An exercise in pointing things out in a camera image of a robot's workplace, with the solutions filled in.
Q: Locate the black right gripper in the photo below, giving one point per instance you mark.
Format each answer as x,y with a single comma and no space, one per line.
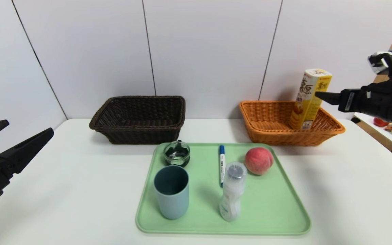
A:
349,100

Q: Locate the yellow snack box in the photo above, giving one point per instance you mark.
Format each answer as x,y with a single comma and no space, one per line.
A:
306,102

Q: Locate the pink red peach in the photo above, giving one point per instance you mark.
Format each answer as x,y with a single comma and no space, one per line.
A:
259,160

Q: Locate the blue white marker pen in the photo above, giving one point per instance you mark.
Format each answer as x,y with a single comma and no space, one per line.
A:
222,163

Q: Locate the clear plastic bottle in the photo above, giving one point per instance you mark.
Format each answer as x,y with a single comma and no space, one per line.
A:
231,200

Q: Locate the blue grey plastic cup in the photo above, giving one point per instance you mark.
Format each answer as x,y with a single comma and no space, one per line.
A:
172,204

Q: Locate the orange wicker basket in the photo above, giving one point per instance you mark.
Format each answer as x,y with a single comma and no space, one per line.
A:
284,136

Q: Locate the dark brown wicker basket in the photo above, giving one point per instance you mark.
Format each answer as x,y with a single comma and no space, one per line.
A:
138,134

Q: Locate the red apple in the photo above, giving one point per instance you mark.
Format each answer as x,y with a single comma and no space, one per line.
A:
380,122

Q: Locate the light green plastic tray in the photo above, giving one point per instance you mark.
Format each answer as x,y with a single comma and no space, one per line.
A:
267,204

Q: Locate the dark glass ashtray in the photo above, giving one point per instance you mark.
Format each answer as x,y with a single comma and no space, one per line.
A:
177,154

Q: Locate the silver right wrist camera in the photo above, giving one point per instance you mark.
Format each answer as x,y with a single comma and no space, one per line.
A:
379,63

